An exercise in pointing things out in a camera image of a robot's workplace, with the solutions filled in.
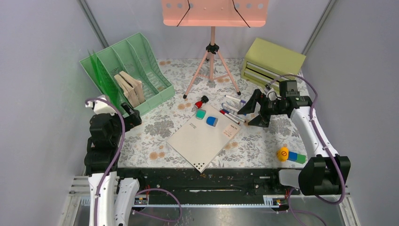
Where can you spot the floral table mat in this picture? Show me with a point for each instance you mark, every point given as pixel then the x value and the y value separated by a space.
pixel 252 147

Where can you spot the purple 52-storey treehouse book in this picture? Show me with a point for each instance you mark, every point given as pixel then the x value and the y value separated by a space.
pixel 128 90

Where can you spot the dark blue whiteboard marker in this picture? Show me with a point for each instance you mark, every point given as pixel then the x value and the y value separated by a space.
pixel 234 116

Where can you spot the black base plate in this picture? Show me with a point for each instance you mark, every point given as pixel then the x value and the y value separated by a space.
pixel 213 186

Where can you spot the blue stamp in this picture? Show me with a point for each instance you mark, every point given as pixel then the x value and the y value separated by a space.
pixel 212 121

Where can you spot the yellow-green drawer cabinet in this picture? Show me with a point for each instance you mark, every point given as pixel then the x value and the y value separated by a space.
pixel 266 61

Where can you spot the green plastic folder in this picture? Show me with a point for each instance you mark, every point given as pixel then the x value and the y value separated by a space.
pixel 105 82

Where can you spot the red whiteboard marker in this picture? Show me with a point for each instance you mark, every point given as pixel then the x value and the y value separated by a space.
pixel 228 116

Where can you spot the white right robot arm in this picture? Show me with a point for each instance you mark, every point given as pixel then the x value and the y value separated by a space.
pixel 326 171

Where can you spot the red and black stamp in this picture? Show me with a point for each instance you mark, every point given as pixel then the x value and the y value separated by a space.
pixel 203 100

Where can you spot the yellow blue green toy block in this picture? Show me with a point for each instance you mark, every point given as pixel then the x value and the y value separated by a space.
pixel 283 154

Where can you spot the green plastic file organizer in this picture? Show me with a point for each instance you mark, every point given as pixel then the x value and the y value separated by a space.
pixel 134 55

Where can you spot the blue cap whiteboard marker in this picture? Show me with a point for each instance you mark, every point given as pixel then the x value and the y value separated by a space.
pixel 235 99

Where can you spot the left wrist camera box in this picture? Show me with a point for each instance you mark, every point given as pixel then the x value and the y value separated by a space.
pixel 100 107

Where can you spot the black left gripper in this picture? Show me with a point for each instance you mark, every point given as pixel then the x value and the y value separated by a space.
pixel 134 118

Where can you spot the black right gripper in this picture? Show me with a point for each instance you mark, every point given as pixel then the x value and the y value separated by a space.
pixel 250 107

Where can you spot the teal stamp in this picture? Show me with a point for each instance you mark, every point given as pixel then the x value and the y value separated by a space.
pixel 200 114

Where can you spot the grey cable duct rail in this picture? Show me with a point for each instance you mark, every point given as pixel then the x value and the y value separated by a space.
pixel 266 202

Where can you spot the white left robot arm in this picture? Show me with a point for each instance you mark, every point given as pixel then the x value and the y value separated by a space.
pixel 110 201

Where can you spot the pink music stand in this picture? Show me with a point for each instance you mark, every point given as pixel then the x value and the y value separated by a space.
pixel 214 14

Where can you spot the white sketch pad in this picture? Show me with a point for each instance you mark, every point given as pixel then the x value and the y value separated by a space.
pixel 200 143

